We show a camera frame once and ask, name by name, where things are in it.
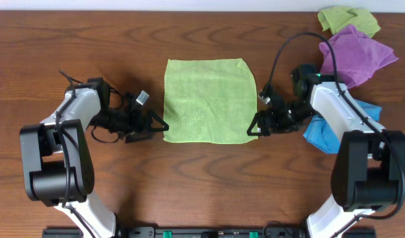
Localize light green cloth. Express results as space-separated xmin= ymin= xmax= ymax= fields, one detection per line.
xmin=163 ymin=58 xmax=258 ymax=144

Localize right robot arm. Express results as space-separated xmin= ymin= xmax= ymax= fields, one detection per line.
xmin=247 ymin=64 xmax=405 ymax=237

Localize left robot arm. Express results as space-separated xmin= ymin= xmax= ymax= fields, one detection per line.
xmin=19 ymin=77 xmax=169 ymax=237

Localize blue cloth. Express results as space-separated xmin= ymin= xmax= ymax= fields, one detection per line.
xmin=303 ymin=100 xmax=382 ymax=154

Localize purple cloth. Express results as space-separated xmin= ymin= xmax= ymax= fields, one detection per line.
xmin=318 ymin=24 xmax=398 ymax=89

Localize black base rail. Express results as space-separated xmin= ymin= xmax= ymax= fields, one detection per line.
xmin=42 ymin=226 xmax=377 ymax=238

